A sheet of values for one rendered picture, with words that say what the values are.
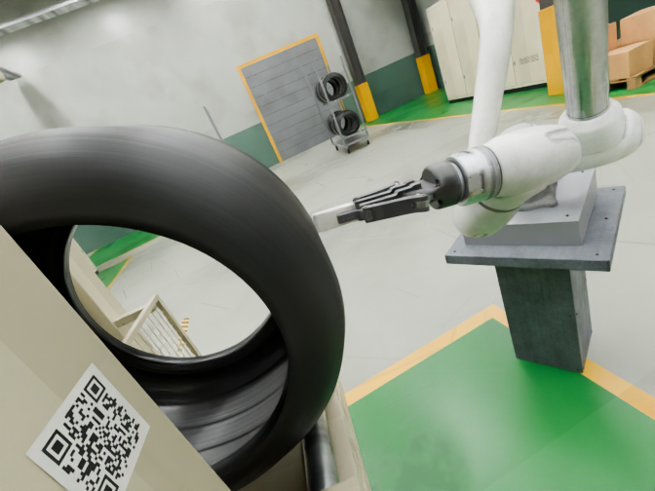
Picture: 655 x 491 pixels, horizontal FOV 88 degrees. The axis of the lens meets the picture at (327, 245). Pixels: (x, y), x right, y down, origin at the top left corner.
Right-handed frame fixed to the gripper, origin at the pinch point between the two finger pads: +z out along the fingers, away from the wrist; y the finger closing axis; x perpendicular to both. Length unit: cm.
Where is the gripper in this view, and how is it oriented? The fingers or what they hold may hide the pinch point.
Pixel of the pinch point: (334, 217)
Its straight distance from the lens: 54.6
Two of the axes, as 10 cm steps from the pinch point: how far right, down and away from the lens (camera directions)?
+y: 1.7, 3.4, -9.2
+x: 2.5, 8.9, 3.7
